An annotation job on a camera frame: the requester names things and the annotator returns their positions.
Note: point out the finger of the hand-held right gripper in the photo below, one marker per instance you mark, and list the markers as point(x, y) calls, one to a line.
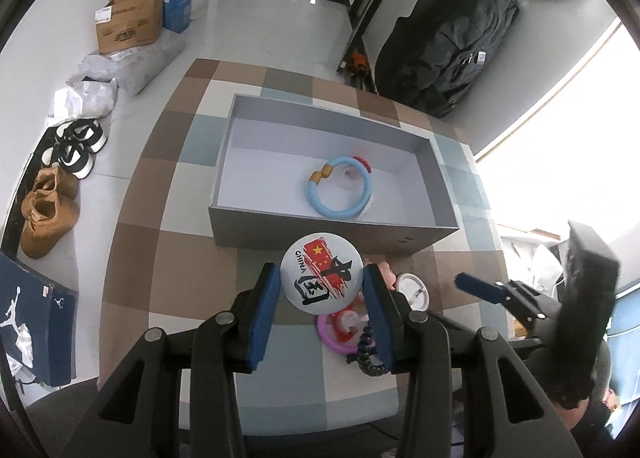
point(480, 286)

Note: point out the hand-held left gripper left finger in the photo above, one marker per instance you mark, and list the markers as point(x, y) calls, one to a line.
point(268, 308)

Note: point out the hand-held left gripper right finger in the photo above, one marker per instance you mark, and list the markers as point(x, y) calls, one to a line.
point(375, 310)

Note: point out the red clear ornament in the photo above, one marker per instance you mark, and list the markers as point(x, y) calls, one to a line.
point(361, 164)
point(350, 325)

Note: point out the pink figure toy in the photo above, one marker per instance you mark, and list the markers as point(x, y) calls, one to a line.
point(387, 273)

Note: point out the grey box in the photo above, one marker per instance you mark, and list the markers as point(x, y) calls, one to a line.
point(250, 225)

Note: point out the checked table mat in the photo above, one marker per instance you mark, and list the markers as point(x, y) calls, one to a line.
point(165, 263)

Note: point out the blue shoe box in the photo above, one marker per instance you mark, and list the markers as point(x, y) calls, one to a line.
point(35, 308)

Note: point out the brown shoe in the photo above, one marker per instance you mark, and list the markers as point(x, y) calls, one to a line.
point(45, 228)
point(62, 183)

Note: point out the orange toy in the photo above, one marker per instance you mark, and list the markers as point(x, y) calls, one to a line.
point(359, 63)

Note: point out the black white sandal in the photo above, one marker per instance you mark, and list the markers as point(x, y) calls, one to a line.
point(87, 135)
point(67, 160)

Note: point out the black duffel bag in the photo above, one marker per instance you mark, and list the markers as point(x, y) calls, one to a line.
point(445, 38)

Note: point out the grey plastic bag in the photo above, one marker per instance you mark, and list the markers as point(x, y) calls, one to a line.
point(135, 65)

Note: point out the blue carton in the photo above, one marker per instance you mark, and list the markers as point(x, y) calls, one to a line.
point(177, 5)

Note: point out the brown cardboard box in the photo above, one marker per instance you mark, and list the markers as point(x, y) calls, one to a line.
point(130, 23)

